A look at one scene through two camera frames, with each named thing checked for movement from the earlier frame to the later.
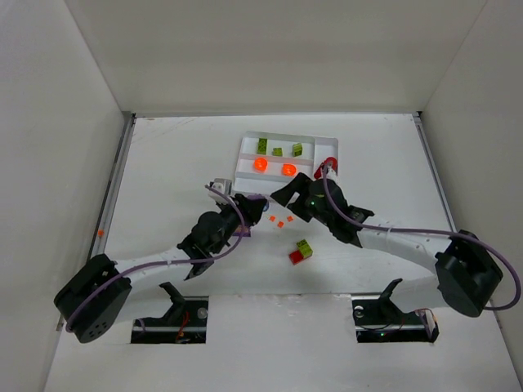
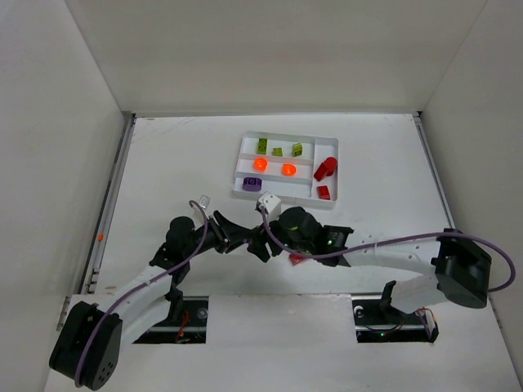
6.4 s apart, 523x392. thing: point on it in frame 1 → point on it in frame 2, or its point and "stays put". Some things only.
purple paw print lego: [255, 197] → [252, 184]
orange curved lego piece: [288, 169] stays put
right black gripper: [305, 196] → [266, 239]
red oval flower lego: [333, 160] stays put
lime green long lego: [261, 146] stays put
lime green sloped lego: [297, 149] stays put
